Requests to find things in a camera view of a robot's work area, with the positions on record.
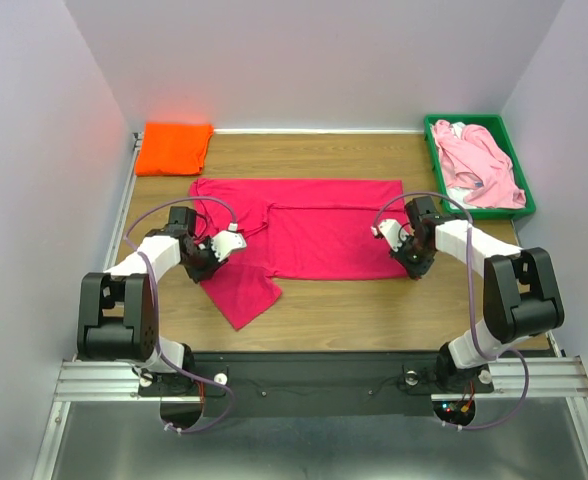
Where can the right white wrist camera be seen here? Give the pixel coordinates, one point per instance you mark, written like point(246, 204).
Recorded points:
point(392, 232)

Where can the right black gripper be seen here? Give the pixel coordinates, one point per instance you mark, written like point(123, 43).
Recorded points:
point(413, 269)

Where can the green plastic bin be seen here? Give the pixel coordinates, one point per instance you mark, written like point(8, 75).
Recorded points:
point(494, 123)

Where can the folded orange t-shirt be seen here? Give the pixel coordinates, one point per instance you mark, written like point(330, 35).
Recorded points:
point(170, 149)

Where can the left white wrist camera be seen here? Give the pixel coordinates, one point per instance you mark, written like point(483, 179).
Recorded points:
point(225, 243)

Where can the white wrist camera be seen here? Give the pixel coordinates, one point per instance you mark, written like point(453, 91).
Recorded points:
point(225, 243)
point(392, 232)

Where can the magenta t-shirt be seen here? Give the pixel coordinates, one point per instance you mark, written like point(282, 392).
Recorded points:
point(301, 229)

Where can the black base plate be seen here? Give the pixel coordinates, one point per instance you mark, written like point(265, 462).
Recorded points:
point(263, 385)

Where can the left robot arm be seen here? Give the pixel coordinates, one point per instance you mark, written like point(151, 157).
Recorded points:
point(118, 318)

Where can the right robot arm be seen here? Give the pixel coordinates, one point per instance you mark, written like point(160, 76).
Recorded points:
point(514, 294)

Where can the white garment in bin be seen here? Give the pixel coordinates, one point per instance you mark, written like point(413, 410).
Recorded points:
point(458, 130)

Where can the aluminium frame rail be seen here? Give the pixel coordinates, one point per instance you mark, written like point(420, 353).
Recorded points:
point(563, 377)

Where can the pink t-shirt in bin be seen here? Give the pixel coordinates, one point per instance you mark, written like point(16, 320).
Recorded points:
point(476, 172)

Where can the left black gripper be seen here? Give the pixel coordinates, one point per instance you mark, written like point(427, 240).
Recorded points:
point(198, 275)

